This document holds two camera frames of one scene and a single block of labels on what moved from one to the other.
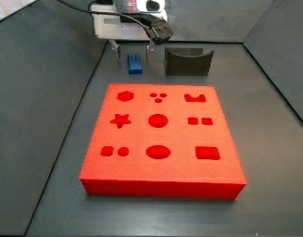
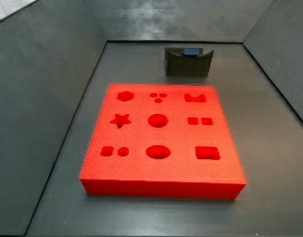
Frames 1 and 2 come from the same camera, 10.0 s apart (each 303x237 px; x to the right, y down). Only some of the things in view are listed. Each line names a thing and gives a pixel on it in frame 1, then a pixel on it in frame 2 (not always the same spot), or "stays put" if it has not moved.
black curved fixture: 187,61 stays put
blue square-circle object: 135,64 → 191,52
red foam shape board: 162,144 stays put
